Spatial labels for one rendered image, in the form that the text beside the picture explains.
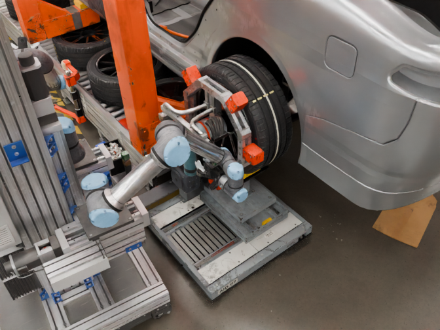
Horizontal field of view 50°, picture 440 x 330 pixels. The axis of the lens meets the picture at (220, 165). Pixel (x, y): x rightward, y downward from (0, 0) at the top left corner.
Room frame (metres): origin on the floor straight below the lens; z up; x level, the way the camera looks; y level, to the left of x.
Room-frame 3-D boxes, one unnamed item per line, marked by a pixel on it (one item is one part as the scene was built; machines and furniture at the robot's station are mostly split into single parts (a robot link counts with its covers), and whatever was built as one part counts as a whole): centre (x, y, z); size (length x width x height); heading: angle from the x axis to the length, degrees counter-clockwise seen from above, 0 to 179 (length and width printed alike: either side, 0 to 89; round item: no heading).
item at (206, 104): (2.14, 0.17, 1.03); 0.19 x 0.18 x 0.11; 126
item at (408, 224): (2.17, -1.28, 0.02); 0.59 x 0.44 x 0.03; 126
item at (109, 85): (3.51, 0.74, 0.39); 0.66 x 0.66 x 0.24
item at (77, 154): (1.96, 0.80, 0.87); 0.15 x 0.15 x 0.10
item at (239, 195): (1.62, -0.07, 0.85); 0.11 x 0.08 x 0.09; 36
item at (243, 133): (2.13, 0.02, 0.85); 0.54 x 0.07 x 0.54; 36
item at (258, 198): (2.23, -0.12, 0.32); 0.40 x 0.30 x 0.28; 36
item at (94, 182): (1.52, 0.56, 0.98); 0.13 x 0.12 x 0.14; 20
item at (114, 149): (2.30, 0.67, 0.51); 0.20 x 0.14 x 0.13; 28
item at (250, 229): (2.20, -0.15, 0.13); 0.50 x 0.36 x 0.10; 36
